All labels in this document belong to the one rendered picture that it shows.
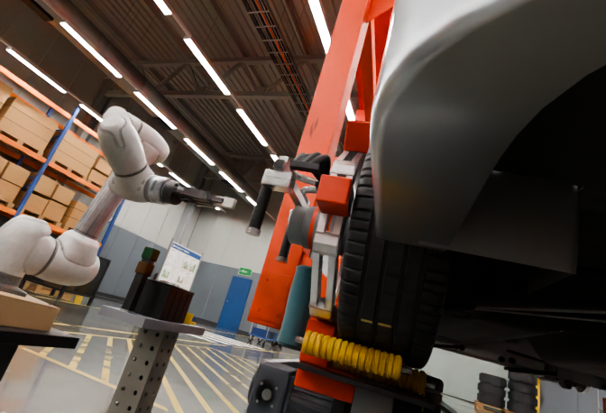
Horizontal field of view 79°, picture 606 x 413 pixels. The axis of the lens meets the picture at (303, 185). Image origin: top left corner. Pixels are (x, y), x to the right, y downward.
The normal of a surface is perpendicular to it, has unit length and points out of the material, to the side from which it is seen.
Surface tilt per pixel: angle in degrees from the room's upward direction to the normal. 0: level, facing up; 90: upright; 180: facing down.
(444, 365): 90
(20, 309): 90
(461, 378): 90
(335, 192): 90
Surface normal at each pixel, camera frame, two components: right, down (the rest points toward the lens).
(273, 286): -0.19, -0.42
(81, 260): 0.80, 0.11
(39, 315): 0.92, 0.11
